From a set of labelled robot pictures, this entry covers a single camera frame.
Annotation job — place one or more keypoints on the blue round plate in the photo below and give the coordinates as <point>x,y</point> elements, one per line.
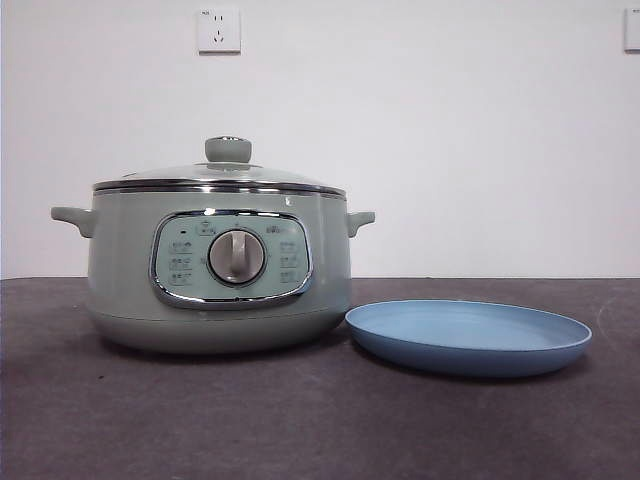
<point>450,350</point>

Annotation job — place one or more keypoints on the glass lid with green knob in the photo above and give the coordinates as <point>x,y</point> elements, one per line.
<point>228,149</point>

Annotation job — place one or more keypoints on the white wall switch plate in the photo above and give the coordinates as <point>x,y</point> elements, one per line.
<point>633,30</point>

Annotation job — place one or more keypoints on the white wall power socket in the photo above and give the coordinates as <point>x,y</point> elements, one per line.
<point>219,30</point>

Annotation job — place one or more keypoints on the pale green electric steamer pot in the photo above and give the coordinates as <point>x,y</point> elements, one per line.
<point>125,280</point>

